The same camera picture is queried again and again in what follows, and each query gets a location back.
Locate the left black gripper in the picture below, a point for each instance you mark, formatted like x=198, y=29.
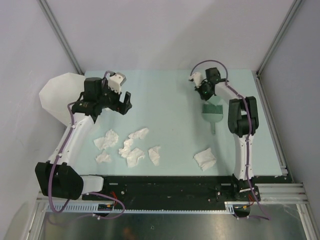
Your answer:
x=122, y=108

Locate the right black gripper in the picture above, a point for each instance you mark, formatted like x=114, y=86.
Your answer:
x=204, y=97

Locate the green hand brush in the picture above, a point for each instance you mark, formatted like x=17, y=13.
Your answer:
x=212, y=114

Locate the green plastic dustpan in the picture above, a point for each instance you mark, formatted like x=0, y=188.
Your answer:
x=214, y=100

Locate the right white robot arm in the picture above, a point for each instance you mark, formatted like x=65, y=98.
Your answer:
x=242, y=122

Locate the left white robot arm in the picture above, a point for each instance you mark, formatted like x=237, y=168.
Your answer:
x=77, y=102

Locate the crumpled paper scrap top centre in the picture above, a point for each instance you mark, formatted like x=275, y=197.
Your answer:
x=139, y=134

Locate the crumpled paper scrap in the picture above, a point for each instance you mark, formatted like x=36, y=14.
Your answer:
x=139, y=134
x=205, y=159
x=133, y=157
x=125, y=151
x=109, y=140
x=104, y=157

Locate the crumpled paper scrap far left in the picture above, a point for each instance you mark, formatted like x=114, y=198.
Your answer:
x=109, y=140

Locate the crumpled paper scrap lower centre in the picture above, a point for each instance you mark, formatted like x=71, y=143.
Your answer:
x=133, y=157

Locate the crumpled paper scrap lower left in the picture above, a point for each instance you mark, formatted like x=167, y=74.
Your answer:
x=104, y=157

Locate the crumpled paper scrap mid right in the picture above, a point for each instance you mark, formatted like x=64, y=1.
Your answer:
x=154, y=155

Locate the white translucent waste bin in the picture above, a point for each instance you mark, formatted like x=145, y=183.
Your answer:
x=60, y=91

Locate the crumpled paper scrap right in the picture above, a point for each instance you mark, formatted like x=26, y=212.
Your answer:
x=205, y=159

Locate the aluminium cross extrusion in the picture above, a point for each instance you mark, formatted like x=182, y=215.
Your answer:
x=282, y=193

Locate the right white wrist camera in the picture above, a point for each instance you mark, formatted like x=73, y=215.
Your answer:
x=196, y=78

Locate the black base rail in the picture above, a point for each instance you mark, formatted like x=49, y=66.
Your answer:
x=177, y=190

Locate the grey slotted cable duct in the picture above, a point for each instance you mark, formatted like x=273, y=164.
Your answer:
x=108, y=206

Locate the right aluminium frame post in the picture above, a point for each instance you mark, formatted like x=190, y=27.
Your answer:
x=283, y=29

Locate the aluminium frame post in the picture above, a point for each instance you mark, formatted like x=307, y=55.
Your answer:
x=56, y=28
x=283, y=29

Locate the left aluminium frame post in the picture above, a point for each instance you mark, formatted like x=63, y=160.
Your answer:
x=56, y=28

